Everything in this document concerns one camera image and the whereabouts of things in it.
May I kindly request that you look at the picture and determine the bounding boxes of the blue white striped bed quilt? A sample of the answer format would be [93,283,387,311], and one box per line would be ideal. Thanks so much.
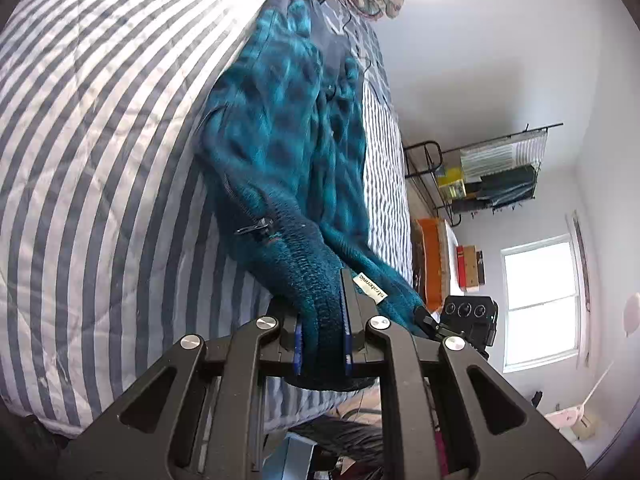
[0,0,417,438]

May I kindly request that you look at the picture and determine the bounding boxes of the teal plaid fleece jacket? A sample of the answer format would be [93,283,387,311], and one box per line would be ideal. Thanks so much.
[195,0,421,391]

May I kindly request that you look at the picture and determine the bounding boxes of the red book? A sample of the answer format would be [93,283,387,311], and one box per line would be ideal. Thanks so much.
[456,246,466,290]

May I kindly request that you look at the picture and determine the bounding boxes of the yellow box on rack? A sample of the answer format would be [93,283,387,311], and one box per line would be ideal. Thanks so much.
[436,167,466,202]

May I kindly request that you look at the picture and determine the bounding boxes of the dark folded clothes on rack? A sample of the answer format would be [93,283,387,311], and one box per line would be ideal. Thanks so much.
[476,165,538,210]

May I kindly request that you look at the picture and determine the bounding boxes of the white striped cloth on rack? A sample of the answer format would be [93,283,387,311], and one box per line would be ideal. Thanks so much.
[460,129,548,180]

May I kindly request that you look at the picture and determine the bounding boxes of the black metal clothes rack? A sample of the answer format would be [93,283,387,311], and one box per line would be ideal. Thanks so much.
[402,122,562,226]

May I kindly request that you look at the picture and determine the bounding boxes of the orange storage box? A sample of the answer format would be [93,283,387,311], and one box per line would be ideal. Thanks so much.
[418,218,450,313]

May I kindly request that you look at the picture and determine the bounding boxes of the bright window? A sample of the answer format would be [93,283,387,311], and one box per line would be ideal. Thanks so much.
[501,234,582,373]

